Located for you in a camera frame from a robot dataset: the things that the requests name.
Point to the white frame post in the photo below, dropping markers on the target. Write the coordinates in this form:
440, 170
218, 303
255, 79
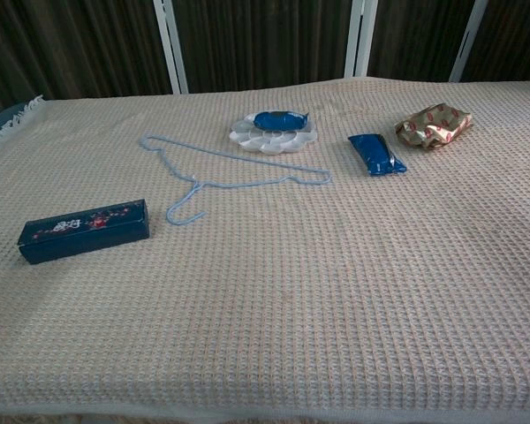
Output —
468, 42
360, 40
170, 44

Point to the grey blue-edged pouch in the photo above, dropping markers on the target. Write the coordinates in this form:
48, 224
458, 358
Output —
84, 234

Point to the white flower paint palette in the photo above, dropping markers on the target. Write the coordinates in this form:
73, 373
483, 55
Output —
269, 143

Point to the long blue snack packet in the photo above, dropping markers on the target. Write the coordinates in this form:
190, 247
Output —
375, 154

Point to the small blue cookie packet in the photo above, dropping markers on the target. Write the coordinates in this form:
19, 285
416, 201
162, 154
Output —
276, 120

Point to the beige waffle weave blanket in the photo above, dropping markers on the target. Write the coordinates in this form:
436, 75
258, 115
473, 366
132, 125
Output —
291, 274

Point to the crumpled gold red wrapper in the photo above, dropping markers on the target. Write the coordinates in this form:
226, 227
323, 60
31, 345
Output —
433, 126

